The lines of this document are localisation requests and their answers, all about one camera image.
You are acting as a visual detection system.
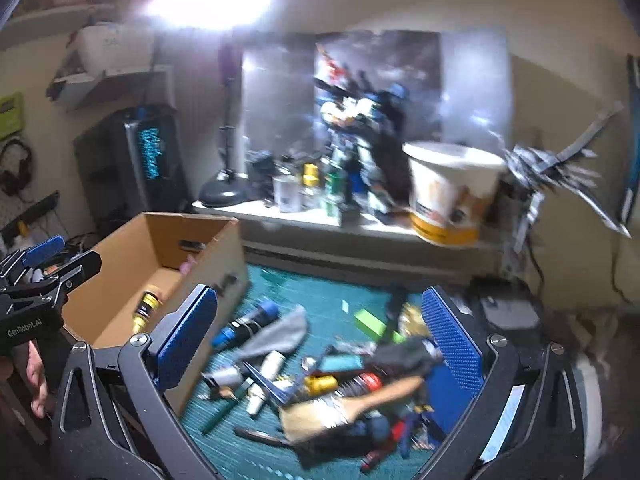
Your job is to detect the yellow capped black bottle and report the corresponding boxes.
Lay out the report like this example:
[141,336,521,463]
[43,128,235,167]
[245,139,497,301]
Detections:
[132,285,164,334]

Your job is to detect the blue grey angle ruler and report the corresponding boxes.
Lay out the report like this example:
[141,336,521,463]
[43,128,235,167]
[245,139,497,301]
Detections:
[243,362,304,408]

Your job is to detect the wooden handle paint brush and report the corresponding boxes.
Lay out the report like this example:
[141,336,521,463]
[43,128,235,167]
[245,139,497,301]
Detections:
[279,376,424,444]

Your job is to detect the person's left hand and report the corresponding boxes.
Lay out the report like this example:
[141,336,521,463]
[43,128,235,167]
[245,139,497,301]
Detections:
[26,341,49,419]

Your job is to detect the blue notebook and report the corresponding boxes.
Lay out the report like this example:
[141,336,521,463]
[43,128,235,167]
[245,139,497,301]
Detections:
[426,364,475,434]

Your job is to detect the black knit cloth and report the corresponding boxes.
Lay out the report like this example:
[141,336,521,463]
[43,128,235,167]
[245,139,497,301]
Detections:
[363,336,445,379]

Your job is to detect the blue black marker bottle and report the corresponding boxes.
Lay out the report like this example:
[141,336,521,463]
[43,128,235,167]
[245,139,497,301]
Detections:
[212,299,280,352]

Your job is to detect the black headphones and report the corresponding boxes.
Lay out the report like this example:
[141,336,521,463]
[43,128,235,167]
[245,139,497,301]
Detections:
[0,136,36,198]

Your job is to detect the dark green pen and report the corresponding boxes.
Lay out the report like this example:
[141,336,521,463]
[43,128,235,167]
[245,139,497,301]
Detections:
[201,378,254,436]

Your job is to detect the cardboard storage box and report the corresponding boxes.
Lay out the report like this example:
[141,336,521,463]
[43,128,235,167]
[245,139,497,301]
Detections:
[63,212,250,413]

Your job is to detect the white tube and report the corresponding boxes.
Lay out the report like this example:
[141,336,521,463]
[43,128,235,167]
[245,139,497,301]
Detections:
[246,351,286,418]

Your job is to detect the grey cloth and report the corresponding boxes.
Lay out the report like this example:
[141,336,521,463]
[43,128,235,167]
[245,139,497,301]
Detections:
[234,304,308,363]

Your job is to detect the green cutting mat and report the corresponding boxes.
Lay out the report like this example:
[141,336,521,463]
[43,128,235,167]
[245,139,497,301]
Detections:
[180,266,456,479]

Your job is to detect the black computer tower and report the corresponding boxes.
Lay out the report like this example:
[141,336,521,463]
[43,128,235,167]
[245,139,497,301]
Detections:
[74,104,192,234]

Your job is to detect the black desk lamp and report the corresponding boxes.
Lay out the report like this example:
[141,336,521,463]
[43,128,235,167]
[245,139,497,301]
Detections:
[198,42,247,208]

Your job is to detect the clear glass jar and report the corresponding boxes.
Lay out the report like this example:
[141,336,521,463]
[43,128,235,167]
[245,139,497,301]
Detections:
[272,174,302,214]

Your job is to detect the yellow white paper bucket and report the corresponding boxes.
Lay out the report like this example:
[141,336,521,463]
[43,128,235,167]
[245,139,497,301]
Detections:
[402,142,506,247]

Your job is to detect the white printer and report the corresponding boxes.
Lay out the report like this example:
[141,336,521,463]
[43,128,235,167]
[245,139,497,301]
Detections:
[46,22,154,110]

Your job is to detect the grey winged model kit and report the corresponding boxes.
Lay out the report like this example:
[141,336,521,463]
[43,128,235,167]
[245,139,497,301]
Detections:
[504,102,630,258]

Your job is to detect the blue white robot figure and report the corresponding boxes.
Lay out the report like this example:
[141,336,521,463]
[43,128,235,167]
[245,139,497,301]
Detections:
[314,44,410,224]

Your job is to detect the black craft knife handle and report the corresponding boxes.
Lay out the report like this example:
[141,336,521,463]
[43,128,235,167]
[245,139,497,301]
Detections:
[233,426,292,448]

